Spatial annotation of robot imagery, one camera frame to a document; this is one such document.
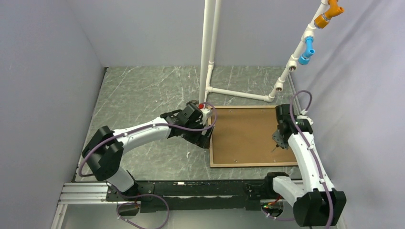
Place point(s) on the aluminium extrusion rail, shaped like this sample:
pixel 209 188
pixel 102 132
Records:
pixel 83 193

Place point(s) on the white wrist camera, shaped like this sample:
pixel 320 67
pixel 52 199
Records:
pixel 206 113
pixel 305 113

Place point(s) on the blue pipe fitting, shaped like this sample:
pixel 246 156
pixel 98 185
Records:
pixel 309 51

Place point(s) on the steel claw hammer black grip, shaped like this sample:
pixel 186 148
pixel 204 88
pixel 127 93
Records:
pixel 194 102

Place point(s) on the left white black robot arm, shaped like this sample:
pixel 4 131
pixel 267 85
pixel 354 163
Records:
pixel 103 153

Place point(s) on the white PVC pipe structure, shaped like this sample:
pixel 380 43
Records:
pixel 211 18

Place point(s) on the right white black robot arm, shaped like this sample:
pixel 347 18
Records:
pixel 317 203

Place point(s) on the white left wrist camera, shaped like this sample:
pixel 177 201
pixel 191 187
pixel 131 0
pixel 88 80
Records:
pixel 206 113

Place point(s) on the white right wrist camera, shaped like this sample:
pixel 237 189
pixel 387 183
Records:
pixel 305 113

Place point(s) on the orange pipe fitting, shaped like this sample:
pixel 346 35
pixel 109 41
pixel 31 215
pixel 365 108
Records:
pixel 334 10

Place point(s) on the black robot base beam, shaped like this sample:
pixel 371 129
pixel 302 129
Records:
pixel 247 194

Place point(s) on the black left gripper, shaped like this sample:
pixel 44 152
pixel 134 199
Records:
pixel 201 140

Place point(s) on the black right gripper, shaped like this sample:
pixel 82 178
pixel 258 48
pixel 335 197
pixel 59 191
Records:
pixel 283 144

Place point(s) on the black wooden picture frame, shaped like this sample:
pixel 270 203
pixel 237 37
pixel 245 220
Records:
pixel 242 137

